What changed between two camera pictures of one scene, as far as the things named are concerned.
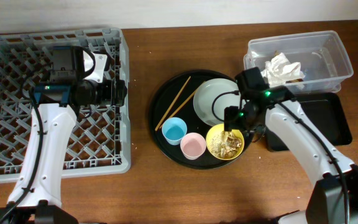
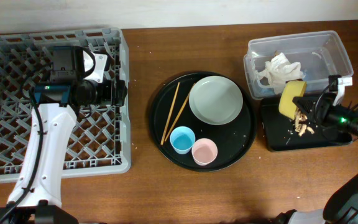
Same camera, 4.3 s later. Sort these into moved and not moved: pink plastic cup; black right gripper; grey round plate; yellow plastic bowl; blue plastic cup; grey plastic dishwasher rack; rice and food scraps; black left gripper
Moved: pink plastic cup; yellow plastic bowl; blue plastic cup; rice and food scraps; black right gripper
Not moved: grey plastic dishwasher rack; grey round plate; black left gripper
